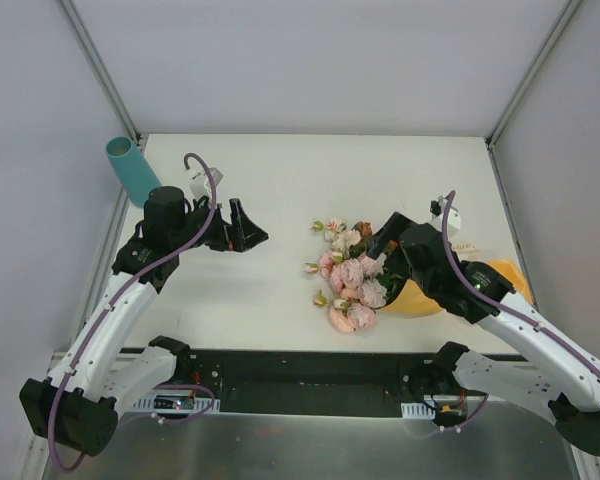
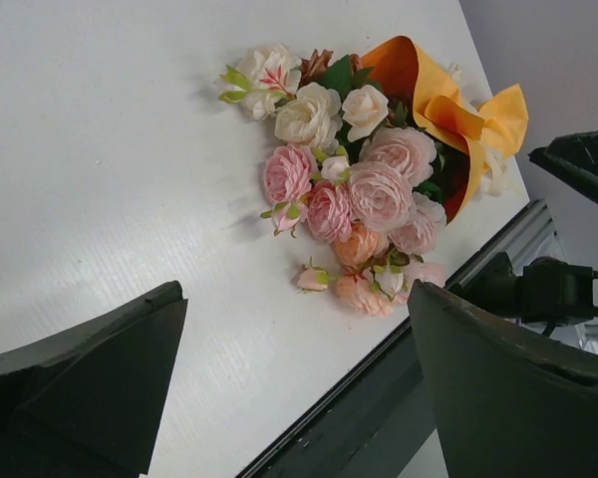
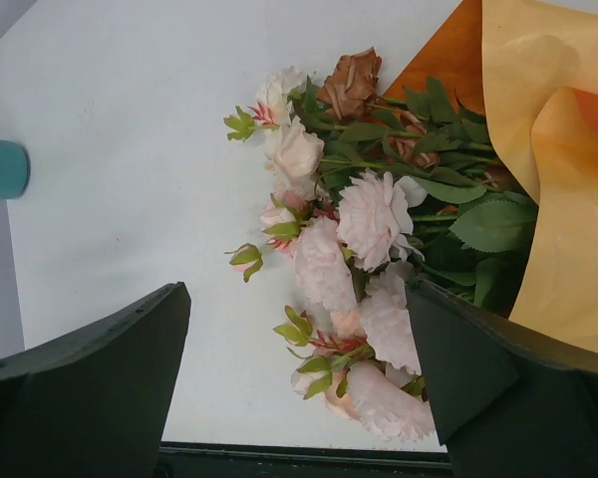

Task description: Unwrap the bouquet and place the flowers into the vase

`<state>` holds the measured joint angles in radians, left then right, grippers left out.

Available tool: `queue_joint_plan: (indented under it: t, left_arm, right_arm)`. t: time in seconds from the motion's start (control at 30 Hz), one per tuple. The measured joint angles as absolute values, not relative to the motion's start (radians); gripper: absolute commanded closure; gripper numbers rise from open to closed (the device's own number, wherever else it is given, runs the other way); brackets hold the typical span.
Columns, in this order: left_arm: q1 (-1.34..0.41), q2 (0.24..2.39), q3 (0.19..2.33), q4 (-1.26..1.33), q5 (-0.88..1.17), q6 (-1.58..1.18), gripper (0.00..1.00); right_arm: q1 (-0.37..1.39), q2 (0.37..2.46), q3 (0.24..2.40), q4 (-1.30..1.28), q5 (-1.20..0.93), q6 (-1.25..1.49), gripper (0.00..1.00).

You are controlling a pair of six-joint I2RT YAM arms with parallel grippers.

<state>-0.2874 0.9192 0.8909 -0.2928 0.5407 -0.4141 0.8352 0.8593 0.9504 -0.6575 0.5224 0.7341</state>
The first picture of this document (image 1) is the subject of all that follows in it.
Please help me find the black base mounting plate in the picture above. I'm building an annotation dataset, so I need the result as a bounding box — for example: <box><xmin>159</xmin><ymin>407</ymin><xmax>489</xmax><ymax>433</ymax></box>
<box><xmin>114</xmin><ymin>349</ymin><xmax>496</xmax><ymax>416</ymax></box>

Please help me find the orange wrapping paper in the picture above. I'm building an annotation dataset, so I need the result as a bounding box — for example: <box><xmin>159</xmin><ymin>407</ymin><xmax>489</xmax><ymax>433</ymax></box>
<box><xmin>380</xmin><ymin>259</ymin><xmax>534</xmax><ymax>316</ymax></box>

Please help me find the left white cable duct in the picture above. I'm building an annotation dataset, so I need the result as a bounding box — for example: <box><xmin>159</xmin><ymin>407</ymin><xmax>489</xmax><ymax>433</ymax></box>
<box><xmin>129</xmin><ymin>392</ymin><xmax>221</xmax><ymax>415</ymax></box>

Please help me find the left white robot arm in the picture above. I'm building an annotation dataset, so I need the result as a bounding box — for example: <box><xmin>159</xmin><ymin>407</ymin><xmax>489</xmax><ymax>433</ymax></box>
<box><xmin>19</xmin><ymin>186</ymin><xmax>268</xmax><ymax>457</ymax></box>

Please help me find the right aluminium frame post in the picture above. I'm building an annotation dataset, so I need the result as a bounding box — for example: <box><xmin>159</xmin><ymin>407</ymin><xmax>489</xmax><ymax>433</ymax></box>
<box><xmin>485</xmin><ymin>0</ymin><xmax>586</xmax><ymax>151</ymax></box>

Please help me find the white cable duct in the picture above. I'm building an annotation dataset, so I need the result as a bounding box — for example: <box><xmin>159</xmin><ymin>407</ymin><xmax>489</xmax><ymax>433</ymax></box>
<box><xmin>129</xmin><ymin>392</ymin><xmax>221</xmax><ymax>415</ymax></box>
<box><xmin>400</xmin><ymin>402</ymin><xmax>436</xmax><ymax>421</ymax></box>

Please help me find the cream ribbon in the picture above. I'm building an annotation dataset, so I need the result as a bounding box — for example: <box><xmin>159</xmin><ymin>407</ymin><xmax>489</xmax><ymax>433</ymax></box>
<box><xmin>451</xmin><ymin>243</ymin><xmax>479</xmax><ymax>254</ymax></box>

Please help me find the pink artificial flower bouquet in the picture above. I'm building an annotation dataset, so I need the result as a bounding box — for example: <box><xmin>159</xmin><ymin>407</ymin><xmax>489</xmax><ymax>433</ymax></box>
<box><xmin>305</xmin><ymin>217</ymin><xmax>397</xmax><ymax>334</ymax></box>

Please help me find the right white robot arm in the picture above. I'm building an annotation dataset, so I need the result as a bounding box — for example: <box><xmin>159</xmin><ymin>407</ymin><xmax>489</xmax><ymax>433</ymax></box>
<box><xmin>365</xmin><ymin>212</ymin><xmax>600</xmax><ymax>457</ymax></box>

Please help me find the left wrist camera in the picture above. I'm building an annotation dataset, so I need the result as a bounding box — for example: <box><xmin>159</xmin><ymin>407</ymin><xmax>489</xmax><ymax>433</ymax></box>
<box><xmin>189</xmin><ymin>167</ymin><xmax>223</xmax><ymax>200</ymax></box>

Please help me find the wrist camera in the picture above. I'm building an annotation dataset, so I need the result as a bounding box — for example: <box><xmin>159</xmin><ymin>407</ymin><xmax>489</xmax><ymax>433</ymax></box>
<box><xmin>429</xmin><ymin>197</ymin><xmax>462</xmax><ymax>238</ymax></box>
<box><xmin>189</xmin><ymin>167</ymin><xmax>223</xmax><ymax>200</ymax></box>

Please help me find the right white cable duct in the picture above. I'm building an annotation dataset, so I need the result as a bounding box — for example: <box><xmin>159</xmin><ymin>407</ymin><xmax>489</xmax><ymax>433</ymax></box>
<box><xmin>400</xmin><ymin>402</ymin><xmax>436</xmax><ymax>421</ymax></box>

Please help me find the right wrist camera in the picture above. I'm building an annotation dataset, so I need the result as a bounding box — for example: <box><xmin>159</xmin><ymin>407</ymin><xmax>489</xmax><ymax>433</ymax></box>
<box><xmin>429</xmin><ymin>197</ymin><xmax>462</xmax><ymax>238</ymax></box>

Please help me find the teal cylindrical vase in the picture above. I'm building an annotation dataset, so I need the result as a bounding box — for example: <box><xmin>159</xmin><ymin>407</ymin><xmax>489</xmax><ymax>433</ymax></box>
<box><xmin>105</xmin><ymin>136</ymin><xmax>161</xmax><ymax>208</ymax></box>

